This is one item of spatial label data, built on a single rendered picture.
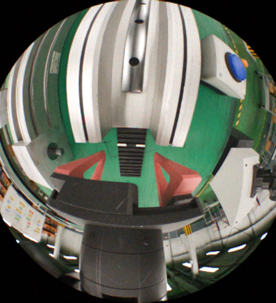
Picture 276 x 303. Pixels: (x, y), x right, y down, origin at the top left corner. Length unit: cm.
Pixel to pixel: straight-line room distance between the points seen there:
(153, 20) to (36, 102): 18
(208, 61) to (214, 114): 11
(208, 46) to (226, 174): 33
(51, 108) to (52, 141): 6
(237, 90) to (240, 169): 22
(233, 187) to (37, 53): 52
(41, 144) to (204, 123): 29
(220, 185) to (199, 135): 23
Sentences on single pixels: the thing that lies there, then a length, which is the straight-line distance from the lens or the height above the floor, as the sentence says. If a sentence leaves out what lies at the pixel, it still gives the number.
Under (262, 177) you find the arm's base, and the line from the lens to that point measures 41.
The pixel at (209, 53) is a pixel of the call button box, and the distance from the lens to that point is 16.
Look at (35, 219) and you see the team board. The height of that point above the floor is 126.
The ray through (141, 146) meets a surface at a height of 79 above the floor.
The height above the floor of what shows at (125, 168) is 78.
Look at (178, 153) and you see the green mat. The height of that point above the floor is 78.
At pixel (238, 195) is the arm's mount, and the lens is 34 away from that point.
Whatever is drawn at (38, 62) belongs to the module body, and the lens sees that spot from 19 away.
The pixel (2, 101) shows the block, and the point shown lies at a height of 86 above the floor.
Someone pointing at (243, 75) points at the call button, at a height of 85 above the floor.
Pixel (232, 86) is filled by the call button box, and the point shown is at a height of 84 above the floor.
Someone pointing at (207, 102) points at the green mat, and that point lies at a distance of 20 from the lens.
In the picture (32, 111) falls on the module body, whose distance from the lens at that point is 18.
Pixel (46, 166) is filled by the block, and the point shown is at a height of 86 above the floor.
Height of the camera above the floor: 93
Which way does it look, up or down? 56 degrees down
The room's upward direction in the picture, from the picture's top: 176 degrees clockwise
